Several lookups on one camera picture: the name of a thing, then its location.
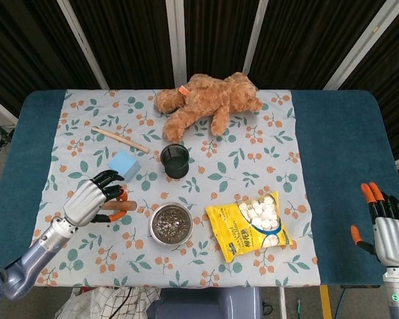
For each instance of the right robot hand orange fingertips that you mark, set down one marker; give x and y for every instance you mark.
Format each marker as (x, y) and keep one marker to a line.
(394, 239)

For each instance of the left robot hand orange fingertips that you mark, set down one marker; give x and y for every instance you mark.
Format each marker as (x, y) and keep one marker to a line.
(83, 204)

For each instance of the brown wooden rod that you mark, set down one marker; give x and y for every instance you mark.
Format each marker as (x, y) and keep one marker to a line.
(129, 205)

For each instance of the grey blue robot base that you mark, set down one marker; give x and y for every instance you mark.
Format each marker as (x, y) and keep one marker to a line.
(206, 304)

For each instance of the thin wooden stick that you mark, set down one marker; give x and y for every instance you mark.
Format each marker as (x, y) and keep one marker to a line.
(119, 139)

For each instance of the stainless steel bowl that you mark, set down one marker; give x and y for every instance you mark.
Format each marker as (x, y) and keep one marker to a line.
(186, 237)

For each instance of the light blue foam cube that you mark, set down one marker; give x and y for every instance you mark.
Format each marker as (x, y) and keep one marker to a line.
(126, 163)

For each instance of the crushed dark seeds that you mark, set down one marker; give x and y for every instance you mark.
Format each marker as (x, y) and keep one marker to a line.
(171, 222)

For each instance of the black mesh pen cup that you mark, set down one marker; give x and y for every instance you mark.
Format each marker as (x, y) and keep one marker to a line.
(175, 167)

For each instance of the white checkered cloth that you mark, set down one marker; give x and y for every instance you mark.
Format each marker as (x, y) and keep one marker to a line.
(99, 304)

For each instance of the teal table cover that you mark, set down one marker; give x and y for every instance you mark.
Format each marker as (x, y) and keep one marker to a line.
(345, 149)

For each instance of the floral tablecloth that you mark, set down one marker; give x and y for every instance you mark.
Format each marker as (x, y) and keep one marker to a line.
(219, 159)

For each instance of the yellow marshmallow bag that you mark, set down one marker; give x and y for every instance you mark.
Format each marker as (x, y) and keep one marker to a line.
(229, 229)

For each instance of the brown teddy bear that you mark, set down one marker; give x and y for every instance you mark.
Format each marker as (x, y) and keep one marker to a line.
(209, 99)

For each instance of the white partition post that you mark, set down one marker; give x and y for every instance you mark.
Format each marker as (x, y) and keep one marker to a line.
(362, 46)
(83, 44)
(177, 43)
(255, 36)

